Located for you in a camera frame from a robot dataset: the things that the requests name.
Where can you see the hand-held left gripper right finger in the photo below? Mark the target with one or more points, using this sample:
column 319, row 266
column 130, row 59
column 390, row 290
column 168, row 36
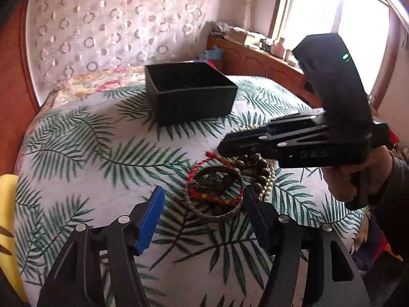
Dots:
column 255, row 220

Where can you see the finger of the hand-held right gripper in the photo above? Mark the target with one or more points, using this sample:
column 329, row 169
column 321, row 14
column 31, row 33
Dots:
column 297, row 120
column 246, row 144

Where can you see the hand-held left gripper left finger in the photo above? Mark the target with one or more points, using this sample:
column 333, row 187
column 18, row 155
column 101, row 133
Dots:
column 150, row 220

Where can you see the bronze metal bangle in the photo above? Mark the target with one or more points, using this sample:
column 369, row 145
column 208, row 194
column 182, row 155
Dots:
column 217, row 216

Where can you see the black storage box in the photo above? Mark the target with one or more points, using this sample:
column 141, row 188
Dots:
column 191, row 102

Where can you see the person's right forearm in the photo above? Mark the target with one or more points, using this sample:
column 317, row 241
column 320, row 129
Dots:
column 396, row 208

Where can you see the person's right hand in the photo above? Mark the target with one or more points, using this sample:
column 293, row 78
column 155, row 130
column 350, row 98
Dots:
column 337, row 180

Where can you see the pink kettle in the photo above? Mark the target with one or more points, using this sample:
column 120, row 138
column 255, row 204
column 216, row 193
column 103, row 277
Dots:
column 278, row 46

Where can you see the wooden framed window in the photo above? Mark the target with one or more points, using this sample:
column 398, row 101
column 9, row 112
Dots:
column 319, row 6

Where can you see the wooden cabinet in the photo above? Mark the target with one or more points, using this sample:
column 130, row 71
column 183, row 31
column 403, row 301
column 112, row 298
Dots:
column 249, row 60

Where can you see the leaf print bedsheet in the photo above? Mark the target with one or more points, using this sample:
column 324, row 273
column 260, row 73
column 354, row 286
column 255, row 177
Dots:
column 96, row 153

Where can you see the blue plastic bag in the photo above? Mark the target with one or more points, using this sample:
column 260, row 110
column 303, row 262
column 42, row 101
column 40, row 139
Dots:
column 213, row 52

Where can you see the cardboard box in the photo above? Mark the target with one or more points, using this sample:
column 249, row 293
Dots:
column 238, row 35

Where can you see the beige window curtain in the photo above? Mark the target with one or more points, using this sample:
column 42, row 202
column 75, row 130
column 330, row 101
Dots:
column 258, row 3

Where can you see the colourful printed cloth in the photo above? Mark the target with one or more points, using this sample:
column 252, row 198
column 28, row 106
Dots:
column 367, row 243

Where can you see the pile of papers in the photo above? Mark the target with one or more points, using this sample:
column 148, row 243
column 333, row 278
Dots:
column 220, row 28

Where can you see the yellow plush toy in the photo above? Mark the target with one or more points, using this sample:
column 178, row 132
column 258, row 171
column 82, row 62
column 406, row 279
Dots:
column 8, row 230

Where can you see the floral blanket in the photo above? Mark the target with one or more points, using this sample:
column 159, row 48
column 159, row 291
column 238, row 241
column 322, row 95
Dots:
column 92, row 83

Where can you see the sheer circle pattern curtain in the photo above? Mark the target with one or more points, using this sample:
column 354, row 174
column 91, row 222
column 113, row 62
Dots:
column 111, row 22

